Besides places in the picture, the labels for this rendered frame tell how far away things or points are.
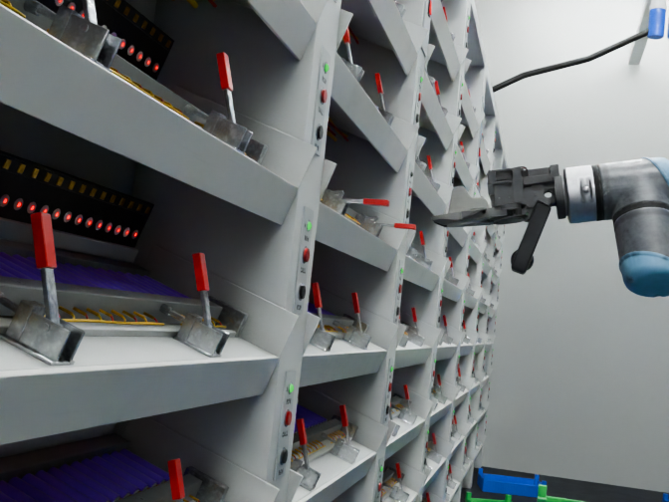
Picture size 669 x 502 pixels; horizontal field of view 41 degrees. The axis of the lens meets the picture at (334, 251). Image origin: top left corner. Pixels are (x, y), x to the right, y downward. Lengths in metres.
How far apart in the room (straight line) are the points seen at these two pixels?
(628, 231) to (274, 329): 0.64
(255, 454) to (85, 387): 0.43
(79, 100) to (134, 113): 0.07
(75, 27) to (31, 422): 0.24
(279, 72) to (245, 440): 0.41
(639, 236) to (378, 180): 0.53
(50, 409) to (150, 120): 0.21
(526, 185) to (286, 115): 0.57
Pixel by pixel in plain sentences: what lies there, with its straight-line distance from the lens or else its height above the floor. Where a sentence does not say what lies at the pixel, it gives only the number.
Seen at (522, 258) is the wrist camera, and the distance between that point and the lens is 1.45.
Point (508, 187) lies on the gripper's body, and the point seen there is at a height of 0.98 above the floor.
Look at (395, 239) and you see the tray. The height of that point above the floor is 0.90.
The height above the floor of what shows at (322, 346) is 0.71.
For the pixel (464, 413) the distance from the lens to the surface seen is 3.78.
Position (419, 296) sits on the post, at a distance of 2.37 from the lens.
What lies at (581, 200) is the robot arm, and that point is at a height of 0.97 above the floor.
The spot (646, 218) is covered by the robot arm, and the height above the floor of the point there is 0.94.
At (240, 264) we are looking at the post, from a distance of 1.01.
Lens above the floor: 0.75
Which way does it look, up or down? 4 degrees up
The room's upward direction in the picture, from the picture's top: 6 degrees clockwise
